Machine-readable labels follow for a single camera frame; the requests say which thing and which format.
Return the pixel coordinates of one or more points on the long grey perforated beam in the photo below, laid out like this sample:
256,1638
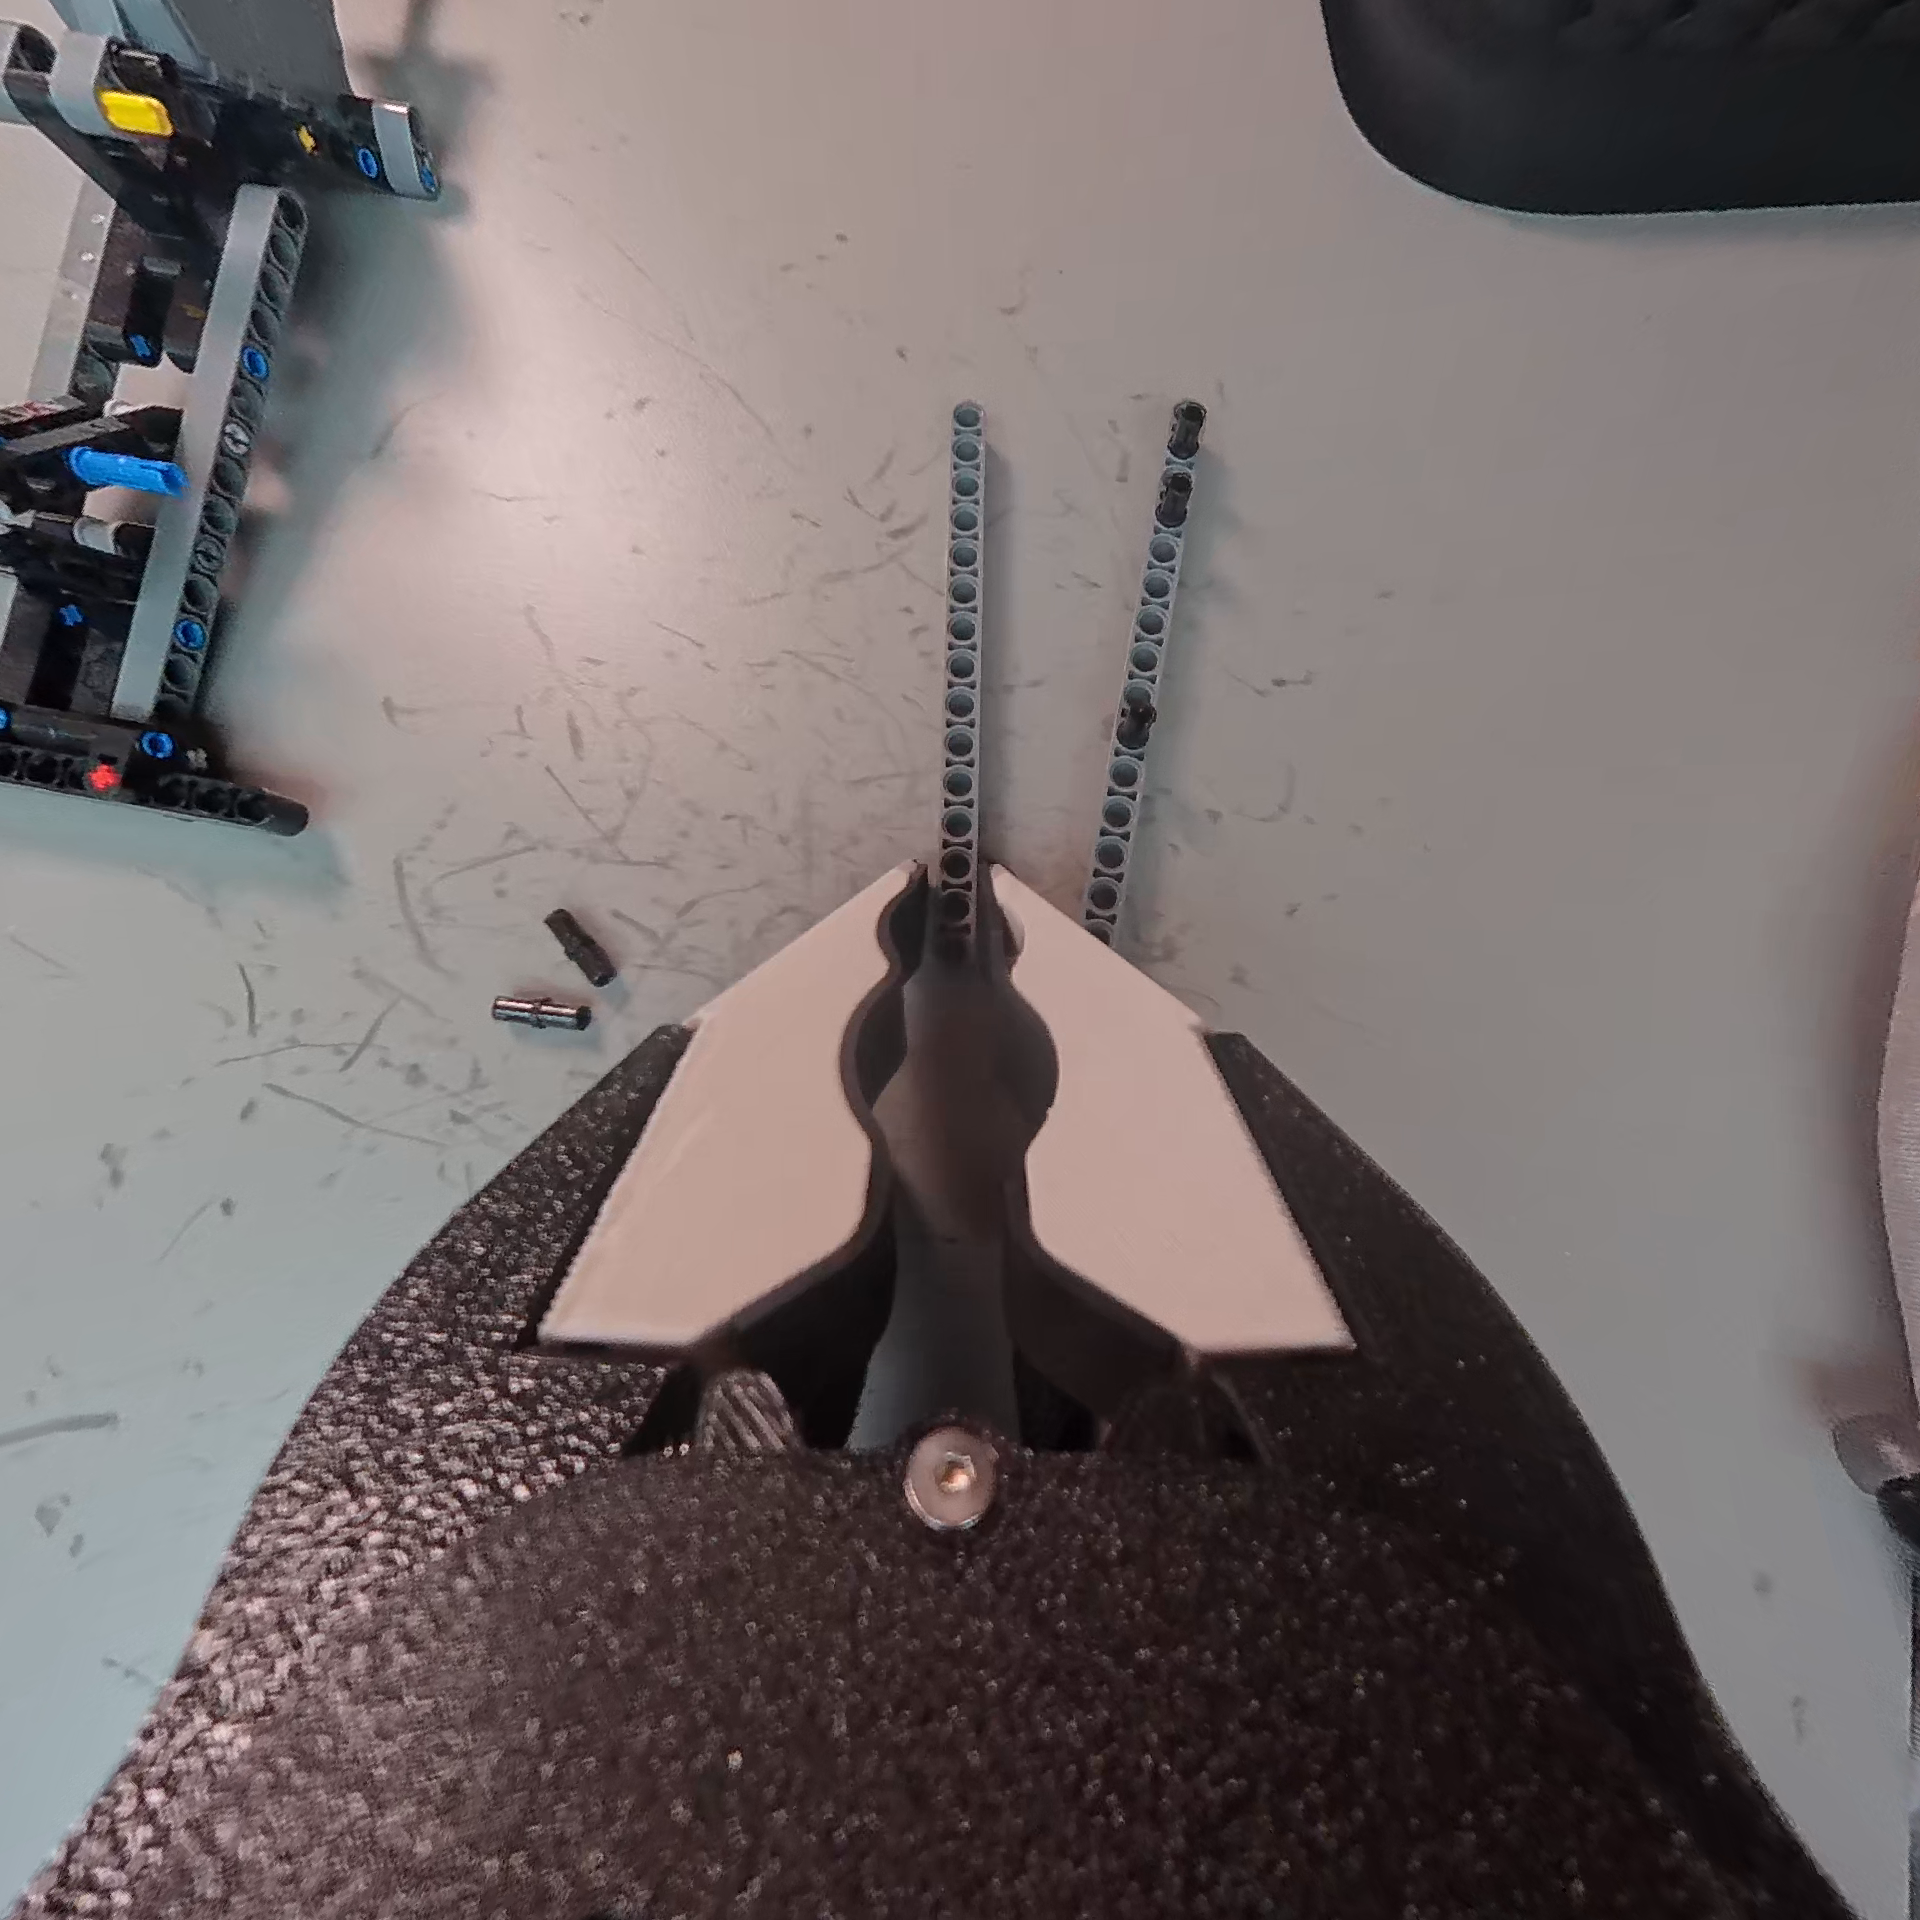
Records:
966,675

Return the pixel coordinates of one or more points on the long grey beam with pins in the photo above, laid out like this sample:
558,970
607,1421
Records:
1156,599

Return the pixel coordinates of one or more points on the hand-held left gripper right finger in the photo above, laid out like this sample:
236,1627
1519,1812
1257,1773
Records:
1186,1200

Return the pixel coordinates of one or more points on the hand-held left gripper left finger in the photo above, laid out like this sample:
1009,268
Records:
705,1200

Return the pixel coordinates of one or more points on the black connector pin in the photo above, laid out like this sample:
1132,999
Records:
1135,720
1175,492
542,1014
582,948
1188,427

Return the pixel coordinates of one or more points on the toy truck chassis assembly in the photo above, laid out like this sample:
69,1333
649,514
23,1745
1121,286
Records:
209,435

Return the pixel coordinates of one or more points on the person's grey hoodie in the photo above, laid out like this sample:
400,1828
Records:
1900,1200

